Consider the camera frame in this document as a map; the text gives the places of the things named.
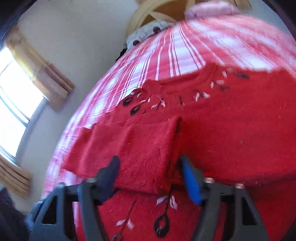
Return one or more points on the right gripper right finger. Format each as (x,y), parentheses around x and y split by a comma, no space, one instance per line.
(227,212)

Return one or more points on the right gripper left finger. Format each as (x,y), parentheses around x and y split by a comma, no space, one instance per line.
(53,218)

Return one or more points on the red knitted sweater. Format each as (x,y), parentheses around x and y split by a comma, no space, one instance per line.
(235,125)

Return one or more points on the beige lower curtain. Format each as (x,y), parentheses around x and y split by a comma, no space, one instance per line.
(14,178)

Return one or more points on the beige side window curtain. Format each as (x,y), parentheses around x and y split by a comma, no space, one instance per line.
(51,82)

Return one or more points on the red white plaid bedsheet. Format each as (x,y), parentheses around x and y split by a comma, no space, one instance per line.
(239,40)

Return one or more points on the black item beside pillow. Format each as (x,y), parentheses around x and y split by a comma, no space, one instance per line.
(121,54)

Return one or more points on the grey patterned pillow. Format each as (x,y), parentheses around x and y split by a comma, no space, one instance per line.
(146,31)

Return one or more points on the pink folded blanket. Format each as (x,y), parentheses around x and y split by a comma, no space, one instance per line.
(211,8)

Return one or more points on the cream wooden headboard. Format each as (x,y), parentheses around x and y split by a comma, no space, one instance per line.
(167,10)

